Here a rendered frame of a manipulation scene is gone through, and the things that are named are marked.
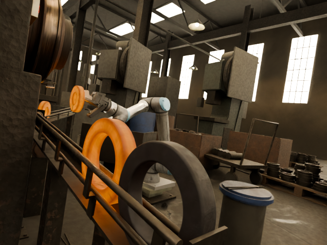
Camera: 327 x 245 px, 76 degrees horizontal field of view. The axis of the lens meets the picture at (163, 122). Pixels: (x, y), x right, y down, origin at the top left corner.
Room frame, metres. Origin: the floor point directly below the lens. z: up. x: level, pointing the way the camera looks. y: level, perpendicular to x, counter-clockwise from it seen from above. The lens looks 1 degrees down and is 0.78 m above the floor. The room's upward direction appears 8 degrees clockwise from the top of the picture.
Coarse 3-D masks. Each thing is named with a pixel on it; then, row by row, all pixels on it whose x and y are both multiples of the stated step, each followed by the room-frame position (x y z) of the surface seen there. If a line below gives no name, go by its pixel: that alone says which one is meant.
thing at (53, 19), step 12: (48, 0) 0.98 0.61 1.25; (60, 0) 1.03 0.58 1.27; (48, 12) 0.96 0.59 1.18; (60, 12) 0.99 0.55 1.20; (48, 24) 0.96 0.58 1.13; (60, 24) 0.98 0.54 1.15; (48, 36) 0.96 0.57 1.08; (48, 48) 0.98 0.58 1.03; (48, 60) 1.01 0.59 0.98; (36, 72) 1.04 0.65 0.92; (48, 72) 1.05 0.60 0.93
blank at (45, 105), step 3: (42, 102) 1.55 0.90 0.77; (45, 102) 1.56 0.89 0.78; (48, 102) 1.60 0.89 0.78; (39, 105) 1.53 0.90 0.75; (42, 105) 1.53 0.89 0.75; (45, 105) 1.56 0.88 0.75; (48, 105) 1.61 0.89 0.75; (39, 108) 1.52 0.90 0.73; (42, 108) 1.52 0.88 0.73; (45, 108) 1.57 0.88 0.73; (48, 108) 1.62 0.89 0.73; (45, 111) 1.63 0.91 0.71; (48, 111) 1.63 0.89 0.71; (45, 114) 1.62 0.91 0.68; (48, 114) 1.63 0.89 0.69; (48, 117) 1.64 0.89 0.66
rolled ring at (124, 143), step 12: (108, 120) 0.45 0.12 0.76; (96, 132) 0.48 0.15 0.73; (108, 132) 0.44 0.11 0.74; (120, 132) 0.41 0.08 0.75; (84, 144) 0.51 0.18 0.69; (96, 144) 0.50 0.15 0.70; (120, 144) 0.40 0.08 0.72; (132, 144) 0.41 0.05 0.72; (96, 156) 0.51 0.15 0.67; (120, 156) 0.40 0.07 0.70; (84, 168) 0.50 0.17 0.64; (120, 168) 0.40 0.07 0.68; (96, 180) 0.48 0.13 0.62; (108, 192) 0.42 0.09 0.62
